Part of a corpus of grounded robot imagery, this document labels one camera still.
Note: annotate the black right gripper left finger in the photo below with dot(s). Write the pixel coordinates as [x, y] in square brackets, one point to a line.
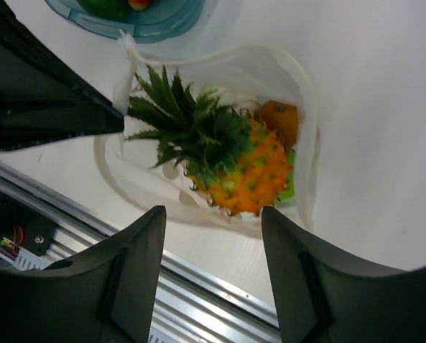
[105, 293]

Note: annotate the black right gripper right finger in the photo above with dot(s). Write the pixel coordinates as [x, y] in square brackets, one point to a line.
[324, 294]

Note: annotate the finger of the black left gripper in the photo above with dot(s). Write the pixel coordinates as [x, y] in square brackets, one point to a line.
[41, 99]

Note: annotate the green toy watermelon ball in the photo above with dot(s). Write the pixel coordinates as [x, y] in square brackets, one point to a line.
[288, 192]

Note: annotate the orange spiky toy fruit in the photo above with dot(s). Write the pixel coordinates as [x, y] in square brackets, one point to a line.
[230, 156]

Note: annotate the brown toy kiwi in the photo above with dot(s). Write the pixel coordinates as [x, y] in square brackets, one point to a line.
[282, 118]

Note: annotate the clear zip top bag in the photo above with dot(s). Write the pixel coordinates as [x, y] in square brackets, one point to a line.
[246, 76]

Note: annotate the blue plastic tray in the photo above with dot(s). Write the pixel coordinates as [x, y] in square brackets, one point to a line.
[160, 21]

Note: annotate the aluminium mounting rail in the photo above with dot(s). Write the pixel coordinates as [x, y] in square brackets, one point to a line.
[190, 305]

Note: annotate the white slotted cable duct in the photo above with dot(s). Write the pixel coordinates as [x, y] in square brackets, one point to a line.
[24, 260]

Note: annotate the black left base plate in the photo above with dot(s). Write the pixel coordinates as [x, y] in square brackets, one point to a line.
[23, 228]

